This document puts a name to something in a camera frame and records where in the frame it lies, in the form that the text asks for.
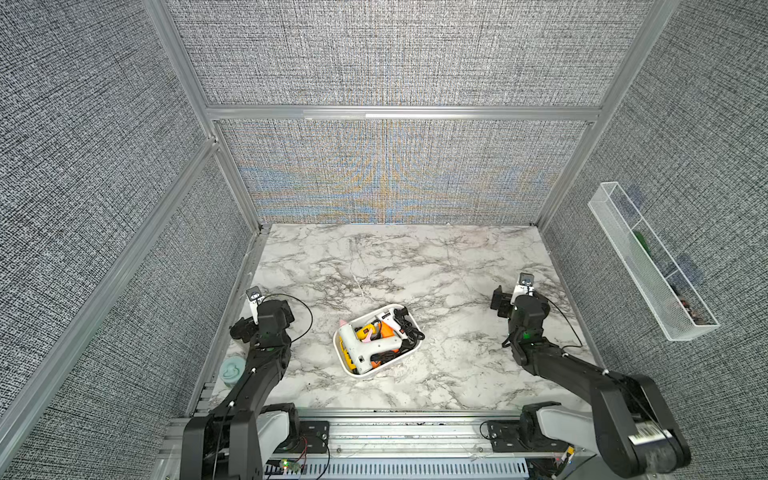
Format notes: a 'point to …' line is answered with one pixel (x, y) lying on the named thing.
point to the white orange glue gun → (394, 323)
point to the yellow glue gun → (361, 333)
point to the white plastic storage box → (386, 356)
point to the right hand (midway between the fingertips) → (519, 282)
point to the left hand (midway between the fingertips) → (265, 306)
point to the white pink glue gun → (360, 350)
